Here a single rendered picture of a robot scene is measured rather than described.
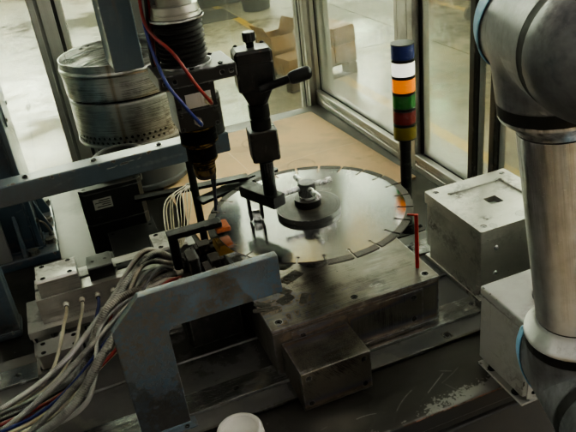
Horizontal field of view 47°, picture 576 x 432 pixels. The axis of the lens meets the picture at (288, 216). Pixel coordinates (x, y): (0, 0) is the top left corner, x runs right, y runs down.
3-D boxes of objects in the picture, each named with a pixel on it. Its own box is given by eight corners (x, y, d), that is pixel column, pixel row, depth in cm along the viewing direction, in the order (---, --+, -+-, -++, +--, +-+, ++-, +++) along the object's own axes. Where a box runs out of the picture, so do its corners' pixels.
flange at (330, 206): (305, 232, 108) (303, 219, 107) (264, 212, 116) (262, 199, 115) (354, 207, 114) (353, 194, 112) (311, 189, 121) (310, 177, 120)
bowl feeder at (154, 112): (189, 146, 201) (165, 27, 184) (216, 184, 175) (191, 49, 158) (86, 171, 193) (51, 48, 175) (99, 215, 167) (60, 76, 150)
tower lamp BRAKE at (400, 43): (406, 53, 128) (406, 38, 126) (419, 58, 124) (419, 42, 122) (386, 58, 126) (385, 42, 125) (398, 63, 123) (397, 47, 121)
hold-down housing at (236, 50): (280, 151, 107) (263, 25, 97) (286, 162, 103) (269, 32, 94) (246, 158, 106) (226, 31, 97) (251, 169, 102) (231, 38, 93)
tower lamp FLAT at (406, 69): (407, 69, 129) (406, 54, 128) (419, 75, 125) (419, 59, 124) (387, 75, 128) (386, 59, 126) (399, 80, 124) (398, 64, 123)
